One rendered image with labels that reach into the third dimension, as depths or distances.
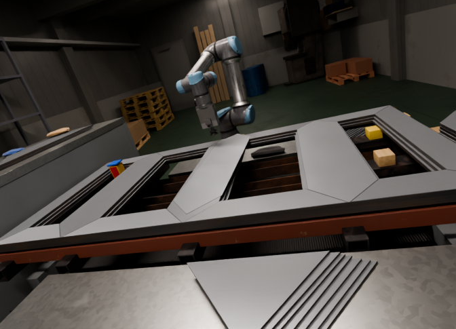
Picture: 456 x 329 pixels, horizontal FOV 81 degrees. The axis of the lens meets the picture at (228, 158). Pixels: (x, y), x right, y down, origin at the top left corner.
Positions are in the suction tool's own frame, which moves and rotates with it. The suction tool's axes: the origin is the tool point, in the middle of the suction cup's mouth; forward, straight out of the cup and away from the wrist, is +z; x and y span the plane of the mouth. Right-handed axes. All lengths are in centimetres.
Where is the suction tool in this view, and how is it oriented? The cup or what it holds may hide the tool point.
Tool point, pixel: (214, 133)
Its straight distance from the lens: 139.5
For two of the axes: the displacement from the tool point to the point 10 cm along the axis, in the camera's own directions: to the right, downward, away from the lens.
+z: 2.8, 8.9, 3.5
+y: 9.5, -2.2, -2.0
